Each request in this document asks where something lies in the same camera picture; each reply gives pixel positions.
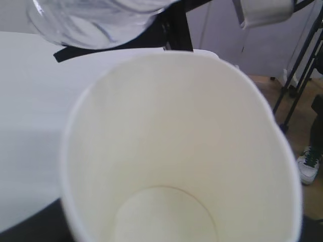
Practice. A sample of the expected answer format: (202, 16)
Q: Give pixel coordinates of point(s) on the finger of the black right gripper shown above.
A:
(175, 25)
(155, 36)

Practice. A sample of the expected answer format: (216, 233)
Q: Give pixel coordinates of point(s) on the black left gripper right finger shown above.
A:
(311, 230)

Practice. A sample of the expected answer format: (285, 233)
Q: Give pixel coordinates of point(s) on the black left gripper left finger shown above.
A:
(49, 224)

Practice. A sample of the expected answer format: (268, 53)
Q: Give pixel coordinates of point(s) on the clear water bottle green label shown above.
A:
(92, 24)

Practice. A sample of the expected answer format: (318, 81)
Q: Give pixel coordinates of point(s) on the white paper cup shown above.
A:
(177, 146)

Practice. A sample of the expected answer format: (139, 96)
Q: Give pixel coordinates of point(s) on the white green sneaker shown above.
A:
(308, 164)

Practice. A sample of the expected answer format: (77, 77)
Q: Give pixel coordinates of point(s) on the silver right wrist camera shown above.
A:
(254, 13)

